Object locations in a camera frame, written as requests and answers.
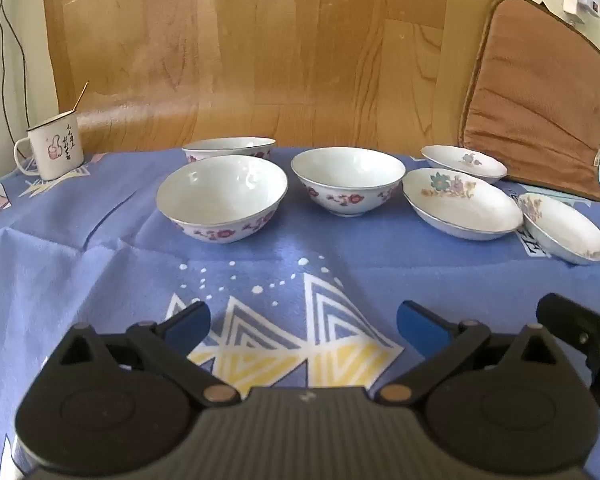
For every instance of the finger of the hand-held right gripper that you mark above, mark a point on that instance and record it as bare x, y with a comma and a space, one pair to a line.
575, 322

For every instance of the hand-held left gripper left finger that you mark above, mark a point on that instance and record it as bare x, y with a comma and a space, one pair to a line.
190, 325

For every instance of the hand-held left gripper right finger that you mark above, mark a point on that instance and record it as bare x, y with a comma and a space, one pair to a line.
420, 325

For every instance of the white floral plate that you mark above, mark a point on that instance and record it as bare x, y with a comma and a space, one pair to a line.
565, 230
460, 160
460, 205

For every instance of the white bowl red flowers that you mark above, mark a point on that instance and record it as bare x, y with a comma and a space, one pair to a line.
347, 170
220, 190
230, 146

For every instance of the blue printed tablecloth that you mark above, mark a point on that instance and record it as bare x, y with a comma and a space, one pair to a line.
300, 260

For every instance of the white enamel mug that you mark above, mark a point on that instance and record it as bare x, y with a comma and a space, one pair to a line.
55, 150

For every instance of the brown seat cushion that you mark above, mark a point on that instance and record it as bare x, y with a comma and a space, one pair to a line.
535, 100

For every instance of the thin wooden stick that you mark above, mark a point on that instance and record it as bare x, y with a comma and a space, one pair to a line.
80, 96

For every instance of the wooden wall panel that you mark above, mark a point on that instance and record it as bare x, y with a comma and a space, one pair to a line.
280, 60

